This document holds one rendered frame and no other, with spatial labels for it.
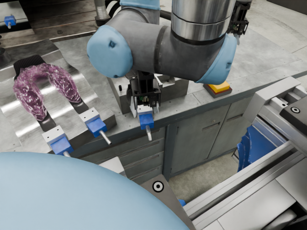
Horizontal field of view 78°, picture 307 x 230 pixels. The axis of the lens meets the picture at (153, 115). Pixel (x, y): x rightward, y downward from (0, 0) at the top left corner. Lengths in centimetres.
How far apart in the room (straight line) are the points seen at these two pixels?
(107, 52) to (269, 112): 39
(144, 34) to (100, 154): 60
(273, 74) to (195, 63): 74
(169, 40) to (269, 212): 34
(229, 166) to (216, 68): 131
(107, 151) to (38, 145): 29
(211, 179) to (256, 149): 96
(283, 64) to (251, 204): 79
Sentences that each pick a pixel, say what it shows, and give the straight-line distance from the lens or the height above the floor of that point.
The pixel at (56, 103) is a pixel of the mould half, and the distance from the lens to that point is 69.
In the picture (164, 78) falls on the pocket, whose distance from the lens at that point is 71.
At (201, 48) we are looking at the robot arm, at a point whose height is 118.
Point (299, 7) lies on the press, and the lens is 443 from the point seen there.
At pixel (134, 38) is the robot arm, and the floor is 117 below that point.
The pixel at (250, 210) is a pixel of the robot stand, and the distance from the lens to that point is 41.
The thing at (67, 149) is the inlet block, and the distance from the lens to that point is 57.
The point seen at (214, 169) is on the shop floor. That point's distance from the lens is 151.
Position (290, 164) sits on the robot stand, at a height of 95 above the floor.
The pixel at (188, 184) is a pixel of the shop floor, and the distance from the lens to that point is 142.
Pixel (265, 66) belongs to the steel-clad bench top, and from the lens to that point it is 103.
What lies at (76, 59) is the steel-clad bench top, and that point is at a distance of 101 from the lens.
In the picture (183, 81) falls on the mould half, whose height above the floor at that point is 87.
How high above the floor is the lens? 131
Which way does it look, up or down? 49 degrees down
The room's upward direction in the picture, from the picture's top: straight up
